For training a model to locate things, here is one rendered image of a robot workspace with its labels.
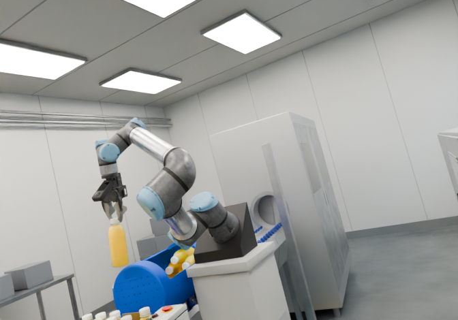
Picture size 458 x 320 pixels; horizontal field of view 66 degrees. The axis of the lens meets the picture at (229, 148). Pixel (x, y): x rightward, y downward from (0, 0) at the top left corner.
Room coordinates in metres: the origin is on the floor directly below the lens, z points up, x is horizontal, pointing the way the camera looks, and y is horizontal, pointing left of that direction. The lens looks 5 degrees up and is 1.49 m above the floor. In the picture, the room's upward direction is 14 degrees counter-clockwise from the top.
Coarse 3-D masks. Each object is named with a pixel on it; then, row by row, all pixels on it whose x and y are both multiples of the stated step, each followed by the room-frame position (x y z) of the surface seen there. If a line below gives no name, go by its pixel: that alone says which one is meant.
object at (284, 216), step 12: (264, 144) 2.78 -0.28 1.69; (264, 156) 2.79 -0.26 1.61; (276, 168) 2.82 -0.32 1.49; (276, 180) 2.78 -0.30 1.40; (276, 192) 2.79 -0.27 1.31; (288, 216) 2.81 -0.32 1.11; (288, 228) 2.78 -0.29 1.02; (288, 240) 2.79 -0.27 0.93; (300, 264) 2.78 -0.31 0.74; (300, 276) 2.78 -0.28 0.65; (300, 288) 2.79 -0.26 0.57; (312, 312) 2.77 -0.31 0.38
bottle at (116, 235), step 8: (112, 224) 1.53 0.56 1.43; (112, 232) 1.52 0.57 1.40; (120, 232) 1.53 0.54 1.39; (112, 240) 1.52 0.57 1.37; (120, 240) 1.53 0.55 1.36; (112, 248) 1.53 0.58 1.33; (120, 248) 1.53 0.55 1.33; (112, 256) 1.53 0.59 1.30; (120, 256) 1.53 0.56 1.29; (112, 264) 1.54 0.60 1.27; (120, 264) 1.53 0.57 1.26
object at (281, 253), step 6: (264, 228) 3.55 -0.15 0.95; (258, 234) 3.42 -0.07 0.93; (264, 234) 3.34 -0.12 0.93; (282, 234) 3.35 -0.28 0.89; (276, 240) 3.14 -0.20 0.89; (282, 240) 3.26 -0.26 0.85; (276, 246) 3.07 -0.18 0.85; (282, 246) 3.25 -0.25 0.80; (276, 252) 3.04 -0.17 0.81; (282, 252) 3.27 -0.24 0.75; (276, 258) 3.07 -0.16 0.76; (282, 258) 3.30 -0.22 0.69; (282, 264) 3.31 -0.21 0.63; (198, 312) 1.79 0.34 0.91; (192, 318) 1.73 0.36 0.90; (198, 318) 1.77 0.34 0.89
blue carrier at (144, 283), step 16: (160, 256) 1.97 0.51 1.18; (128, 272) 1.60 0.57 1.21; (144, 272) 1.57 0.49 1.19; (160, 272) 1.59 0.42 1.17; (128, 288) 1.61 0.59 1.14; (144, 288) 1.58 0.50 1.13; (160, 288) 1.55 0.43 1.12; (176, 288) 1.62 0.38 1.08; (192, 288) 1.77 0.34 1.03; (128, 304) 1.62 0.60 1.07; (144, 304) 1.59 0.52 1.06; (160, 304) 1.56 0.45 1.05; (176, 304) 1.64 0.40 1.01
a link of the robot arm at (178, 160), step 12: (132, 120) 1.45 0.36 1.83; (120, 132) 1.43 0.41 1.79; (132, 132) 1.40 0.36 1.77; (144, 132) 1.38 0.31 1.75; (144, 144) 1.34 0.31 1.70; (156, 144) 1.30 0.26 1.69; (168, 144) 1.30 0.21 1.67; (156, 156) 1.29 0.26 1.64; (168, 156) 1.23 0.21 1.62; (180, 156) 1.20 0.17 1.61; (168, 168) 1.17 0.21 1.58; (180, 168) 1.17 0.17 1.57; (192, 168) 1.20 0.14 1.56; (192, 180) 1.20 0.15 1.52
